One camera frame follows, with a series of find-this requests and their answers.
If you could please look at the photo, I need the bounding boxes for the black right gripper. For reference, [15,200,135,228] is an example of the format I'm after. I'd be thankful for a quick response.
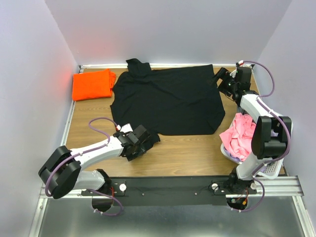
[206,67,238,97]

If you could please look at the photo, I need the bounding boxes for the black t-shirt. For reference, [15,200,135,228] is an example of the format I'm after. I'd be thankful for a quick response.
[110,58,225,135]

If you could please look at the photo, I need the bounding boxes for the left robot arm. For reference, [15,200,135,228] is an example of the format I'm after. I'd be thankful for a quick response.
[39,124,160,199]

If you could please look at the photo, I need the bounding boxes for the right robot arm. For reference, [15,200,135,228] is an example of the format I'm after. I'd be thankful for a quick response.
[212,62,292,194]

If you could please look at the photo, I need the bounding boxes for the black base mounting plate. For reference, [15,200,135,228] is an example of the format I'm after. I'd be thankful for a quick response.
[82,175,257,213]

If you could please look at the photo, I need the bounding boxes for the pink t-shirt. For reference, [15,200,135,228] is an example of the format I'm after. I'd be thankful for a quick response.
[219,113,256,161]

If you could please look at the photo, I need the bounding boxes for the folded orange t-shirt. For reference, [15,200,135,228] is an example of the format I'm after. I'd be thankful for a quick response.
[72,69,116,101]

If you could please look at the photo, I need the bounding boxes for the white plastic laundry basket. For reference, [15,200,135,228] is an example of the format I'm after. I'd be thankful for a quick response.
[219,106,294,180]

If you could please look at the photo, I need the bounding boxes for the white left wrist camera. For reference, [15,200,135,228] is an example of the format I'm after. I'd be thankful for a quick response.
[116,123,133,133]

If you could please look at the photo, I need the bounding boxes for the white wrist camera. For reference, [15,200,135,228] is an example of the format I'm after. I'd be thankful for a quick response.
[236,60,250,70]
[116,123,133,133]

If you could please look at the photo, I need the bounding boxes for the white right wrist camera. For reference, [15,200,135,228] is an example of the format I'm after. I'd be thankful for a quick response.
[236,60,250,70]

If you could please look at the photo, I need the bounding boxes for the aluminium frame rail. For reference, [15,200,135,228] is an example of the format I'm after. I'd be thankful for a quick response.
[39,176,304,198]

